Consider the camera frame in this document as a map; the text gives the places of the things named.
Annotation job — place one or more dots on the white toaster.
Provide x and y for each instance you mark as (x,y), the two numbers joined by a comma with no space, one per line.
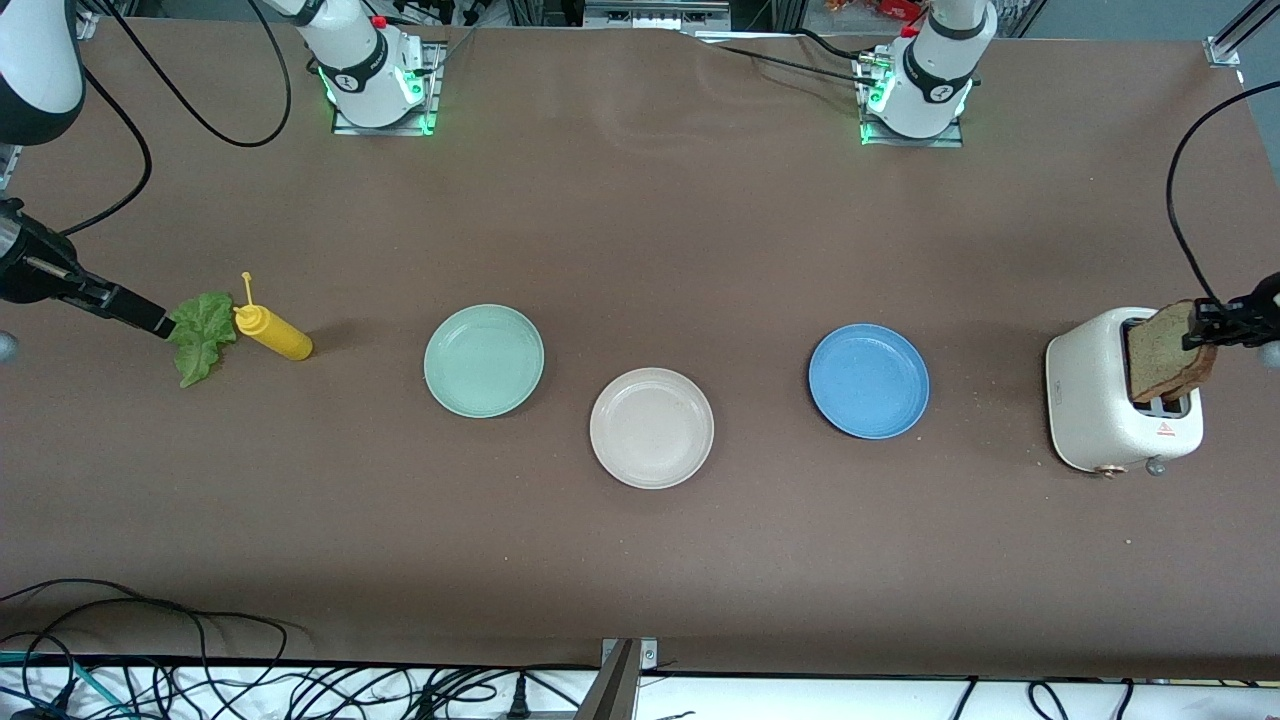
(1090,400)

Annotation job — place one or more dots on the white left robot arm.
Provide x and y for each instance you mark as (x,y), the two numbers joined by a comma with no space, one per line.
(935,70)

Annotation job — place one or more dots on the aluminium frame profile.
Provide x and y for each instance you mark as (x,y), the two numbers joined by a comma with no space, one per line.
(1235,40)

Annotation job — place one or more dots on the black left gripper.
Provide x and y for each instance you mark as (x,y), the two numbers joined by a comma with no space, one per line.
(1262,309)

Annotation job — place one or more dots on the blue plate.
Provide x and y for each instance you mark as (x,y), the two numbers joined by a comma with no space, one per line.
(869,381)

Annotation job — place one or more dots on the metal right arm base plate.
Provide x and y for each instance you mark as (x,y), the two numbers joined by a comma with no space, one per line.
(385,128)

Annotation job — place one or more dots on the grey metal box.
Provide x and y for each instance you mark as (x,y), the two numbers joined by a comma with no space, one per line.
(655,12)

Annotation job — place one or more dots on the brown table cover sheet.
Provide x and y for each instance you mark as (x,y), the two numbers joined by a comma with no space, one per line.
(700,560)

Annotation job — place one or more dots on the green lettuce leaf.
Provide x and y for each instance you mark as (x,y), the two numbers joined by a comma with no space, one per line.
(203,325)

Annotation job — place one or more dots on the grey metal bracket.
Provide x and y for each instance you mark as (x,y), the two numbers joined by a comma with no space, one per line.
(615,690)

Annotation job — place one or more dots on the yellow mustard squeeze bottle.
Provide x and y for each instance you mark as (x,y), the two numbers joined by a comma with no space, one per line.
(275,337)

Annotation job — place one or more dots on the black power plug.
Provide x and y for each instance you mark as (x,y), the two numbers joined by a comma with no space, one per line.
(517,700)

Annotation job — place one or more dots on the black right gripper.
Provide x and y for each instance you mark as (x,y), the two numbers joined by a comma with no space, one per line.
(32,268)

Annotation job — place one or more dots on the red snack packaging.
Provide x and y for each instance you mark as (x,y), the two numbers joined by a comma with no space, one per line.
(880,8)

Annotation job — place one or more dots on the beige plate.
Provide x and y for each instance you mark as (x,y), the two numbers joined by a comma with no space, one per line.
(652,428)

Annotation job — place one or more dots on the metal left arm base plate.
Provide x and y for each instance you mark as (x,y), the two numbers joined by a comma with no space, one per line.
(915,141)

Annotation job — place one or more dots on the light green plate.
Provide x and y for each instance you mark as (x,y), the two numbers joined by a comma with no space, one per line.
(484,360)

